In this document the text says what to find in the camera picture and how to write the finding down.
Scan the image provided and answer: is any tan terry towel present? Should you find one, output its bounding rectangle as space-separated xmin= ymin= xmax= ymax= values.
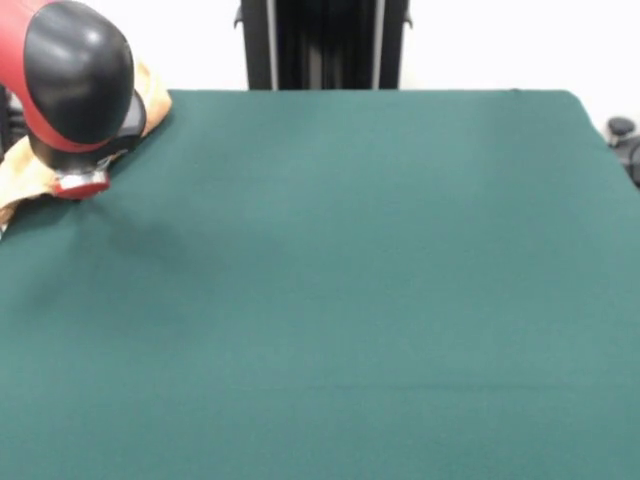
xmin=0 ymin=55 xmax=174 ymax=234

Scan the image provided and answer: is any dark green table cloth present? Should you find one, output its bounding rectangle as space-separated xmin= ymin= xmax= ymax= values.
xmin=0 ymin=88 xmax=640 ymax=480

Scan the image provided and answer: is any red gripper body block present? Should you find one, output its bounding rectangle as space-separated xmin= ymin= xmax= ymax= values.
xmin=51 ymin=169 xmax=112 ymax=200

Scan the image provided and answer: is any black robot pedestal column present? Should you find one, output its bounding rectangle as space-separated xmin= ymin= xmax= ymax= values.
xmin=234 ymin=0 xmax=415 ymax=92

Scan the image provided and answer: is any grey office chair base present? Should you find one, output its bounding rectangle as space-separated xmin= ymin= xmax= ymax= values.
xmin=606 ymin=116 xmax=640 ymax=190

